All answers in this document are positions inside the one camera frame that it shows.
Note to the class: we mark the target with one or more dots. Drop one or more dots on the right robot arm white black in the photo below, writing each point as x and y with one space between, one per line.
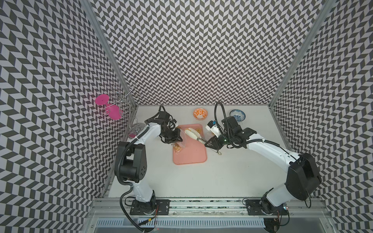
303 174

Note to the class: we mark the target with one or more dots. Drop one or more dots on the clear bag with pink contents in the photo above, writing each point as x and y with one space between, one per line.
178 145

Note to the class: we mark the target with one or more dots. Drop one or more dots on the pink plastic tray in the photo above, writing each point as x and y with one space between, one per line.
194 152

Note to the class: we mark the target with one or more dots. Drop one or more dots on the orange patterned bowl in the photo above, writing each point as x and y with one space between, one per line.
200 113

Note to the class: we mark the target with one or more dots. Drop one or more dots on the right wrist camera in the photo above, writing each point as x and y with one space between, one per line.
212 127

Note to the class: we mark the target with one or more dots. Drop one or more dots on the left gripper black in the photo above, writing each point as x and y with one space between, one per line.
176 137

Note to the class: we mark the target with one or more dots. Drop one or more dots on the pink stemmed glass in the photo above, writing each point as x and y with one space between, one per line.
111 110

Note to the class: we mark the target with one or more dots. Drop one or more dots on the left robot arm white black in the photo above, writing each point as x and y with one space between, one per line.
131 159

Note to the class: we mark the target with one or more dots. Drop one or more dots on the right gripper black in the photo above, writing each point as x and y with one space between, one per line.
216 145

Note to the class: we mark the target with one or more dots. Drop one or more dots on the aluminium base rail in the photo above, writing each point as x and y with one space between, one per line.
223 215

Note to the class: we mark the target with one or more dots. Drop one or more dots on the blue patterned bowl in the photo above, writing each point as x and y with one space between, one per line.
238 114

